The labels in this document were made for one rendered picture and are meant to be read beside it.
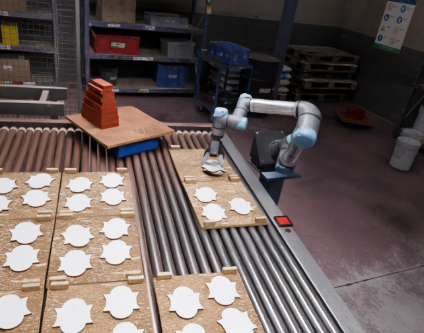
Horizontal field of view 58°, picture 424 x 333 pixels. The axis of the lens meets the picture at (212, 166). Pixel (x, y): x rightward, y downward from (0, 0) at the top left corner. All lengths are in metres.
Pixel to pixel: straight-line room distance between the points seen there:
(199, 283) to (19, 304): 0.63
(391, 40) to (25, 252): 6.90
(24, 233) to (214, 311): 0.85
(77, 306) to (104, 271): 0.19
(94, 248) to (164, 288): 0.36
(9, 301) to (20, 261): 0.20
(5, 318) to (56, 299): 0.16
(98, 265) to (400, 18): 6.77
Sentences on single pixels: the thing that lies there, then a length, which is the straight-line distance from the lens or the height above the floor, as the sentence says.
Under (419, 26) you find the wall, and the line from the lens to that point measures 7.35.
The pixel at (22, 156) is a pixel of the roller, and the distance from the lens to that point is 2.45.
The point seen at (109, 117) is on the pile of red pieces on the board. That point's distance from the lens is 2.48.
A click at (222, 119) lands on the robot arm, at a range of 2.16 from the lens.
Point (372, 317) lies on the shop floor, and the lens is 3.13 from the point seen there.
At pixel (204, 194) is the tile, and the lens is 2.07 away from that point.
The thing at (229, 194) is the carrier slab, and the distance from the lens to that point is 2.12.
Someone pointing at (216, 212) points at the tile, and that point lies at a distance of 1.94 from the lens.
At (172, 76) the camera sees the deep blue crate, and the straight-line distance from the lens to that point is 6.46.
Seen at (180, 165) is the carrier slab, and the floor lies 0.94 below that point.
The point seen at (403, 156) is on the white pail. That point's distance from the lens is 5.54.
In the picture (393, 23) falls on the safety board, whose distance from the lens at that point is 7.69.
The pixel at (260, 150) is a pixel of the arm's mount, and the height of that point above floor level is 1.00.
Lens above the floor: 2.04
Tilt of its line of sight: 28 degrees down
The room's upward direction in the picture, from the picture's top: 9 degrees clockwise
